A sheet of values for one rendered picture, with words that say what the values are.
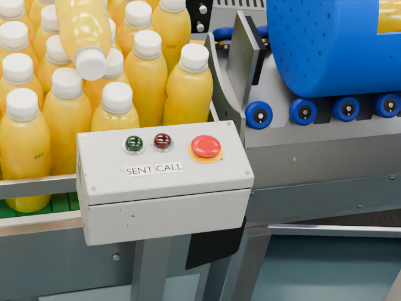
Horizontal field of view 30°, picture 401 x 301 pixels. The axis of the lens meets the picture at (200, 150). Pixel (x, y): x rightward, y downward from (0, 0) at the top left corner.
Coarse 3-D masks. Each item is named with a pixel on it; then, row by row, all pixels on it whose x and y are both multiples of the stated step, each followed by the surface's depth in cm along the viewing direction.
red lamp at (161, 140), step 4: (156, 136) 90; (160, 136) 90; (164, 136) 90; (168, 136) 91; (156, 140) 90; (160, 140) 90; (164, 140) 90; (168, 140) 90; (156, 144) 90; (160, 144) 90; (164, 144) 90; (168, 144) 90; (160, 148) 90; (164, 148) 90
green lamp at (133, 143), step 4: (132, 136) 90; (136, 136) 90; (128, 140) 89; (132, 140) 89; (136, 140) 89; (140, 140) 90; (128, 144) 89; (132, 144) 89; (136, 144) 89; (140, 144) 89; (128, 148) 89; (132, 148) 89; (136, 148) 89; (140, 148) 89
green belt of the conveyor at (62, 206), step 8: (72, 192) 110; (0, 200) 107; (56, 200) 109; (64, 200) 109; (72, 200) 109; (0, 208) 106; (8, 208) 106; (48, 208) 107; (56, 208) 108; (64, 208) 108; (72, 208) 108; (0, 216) 105; (8, 216) 106; (16, 216) 112
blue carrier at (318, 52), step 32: (288, 0) 119; (320, 0) 107; (352, 0) 103; (288, 32) 120; (320, 32) 108; (352, 32) 105; (288, 64) 121; (320, 64) 109; (352, 64) 108; (384, 64) 110; (320, 96) 116
